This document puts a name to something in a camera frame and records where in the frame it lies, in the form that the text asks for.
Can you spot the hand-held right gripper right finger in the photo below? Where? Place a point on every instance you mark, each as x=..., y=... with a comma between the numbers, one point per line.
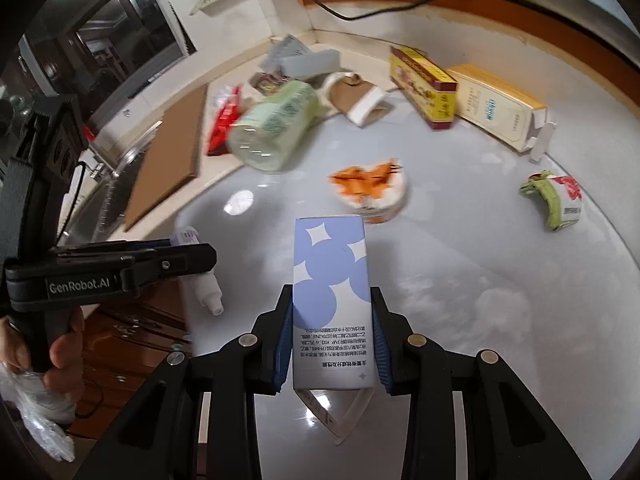
x=381, y=350

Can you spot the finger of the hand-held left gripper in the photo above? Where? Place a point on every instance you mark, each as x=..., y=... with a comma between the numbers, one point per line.
x=150, y=245
x=170, y=262

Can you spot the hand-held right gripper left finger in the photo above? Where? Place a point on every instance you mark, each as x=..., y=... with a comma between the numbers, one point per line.
x=284, y=345

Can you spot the small white bottle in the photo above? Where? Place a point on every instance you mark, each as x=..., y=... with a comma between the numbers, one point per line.
x=202, y=290

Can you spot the blue and white carton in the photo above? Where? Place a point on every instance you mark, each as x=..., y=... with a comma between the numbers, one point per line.
x=327, y=285

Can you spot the clear plastic bag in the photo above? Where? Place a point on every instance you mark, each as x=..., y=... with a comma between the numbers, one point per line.
x=37, y=420

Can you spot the red and yellow box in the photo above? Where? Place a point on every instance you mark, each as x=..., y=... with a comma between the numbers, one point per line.
x=425, y=85

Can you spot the pale yellow box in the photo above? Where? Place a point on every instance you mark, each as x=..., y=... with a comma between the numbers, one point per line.
x=500, y=105

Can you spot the person's left hand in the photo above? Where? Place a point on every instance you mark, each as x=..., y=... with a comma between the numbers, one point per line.
x=65, y=355

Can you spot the metal sink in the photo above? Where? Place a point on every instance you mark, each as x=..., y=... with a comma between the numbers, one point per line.
x=115, y=175

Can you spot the wooden cabinet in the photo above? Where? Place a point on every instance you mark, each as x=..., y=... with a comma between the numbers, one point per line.
x=135, y=330

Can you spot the wooden cutting board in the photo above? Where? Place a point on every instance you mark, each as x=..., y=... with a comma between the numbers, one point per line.
x=167, y=155

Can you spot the red snack wrapper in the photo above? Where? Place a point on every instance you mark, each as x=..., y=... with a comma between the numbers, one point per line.
x=222, y=125

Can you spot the orange white crumpled wrapper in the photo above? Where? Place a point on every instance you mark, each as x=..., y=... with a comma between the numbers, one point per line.
x=370, y=187

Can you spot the dark window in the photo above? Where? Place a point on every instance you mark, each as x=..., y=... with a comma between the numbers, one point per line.
x=125, y=35

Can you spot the green label plastic jar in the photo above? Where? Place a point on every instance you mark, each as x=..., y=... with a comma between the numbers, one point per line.
x=272, y=120

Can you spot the small brown printed packet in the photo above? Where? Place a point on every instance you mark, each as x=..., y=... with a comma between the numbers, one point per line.
x=270, y=84

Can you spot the green white crumpled wrapper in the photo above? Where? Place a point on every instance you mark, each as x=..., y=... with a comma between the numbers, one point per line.
x=557, y=200

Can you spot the grey white pouch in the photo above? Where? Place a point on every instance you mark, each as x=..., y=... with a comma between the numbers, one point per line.
x=287, y=50

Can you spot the grey white box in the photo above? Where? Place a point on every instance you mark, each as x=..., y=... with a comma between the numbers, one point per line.
x=307, y=64

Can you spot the flattened brown white cardboard box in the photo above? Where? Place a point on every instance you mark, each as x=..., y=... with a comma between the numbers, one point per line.
x=355, y=97

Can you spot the white plastic clip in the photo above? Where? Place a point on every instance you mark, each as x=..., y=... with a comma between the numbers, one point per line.
x=542, y=142

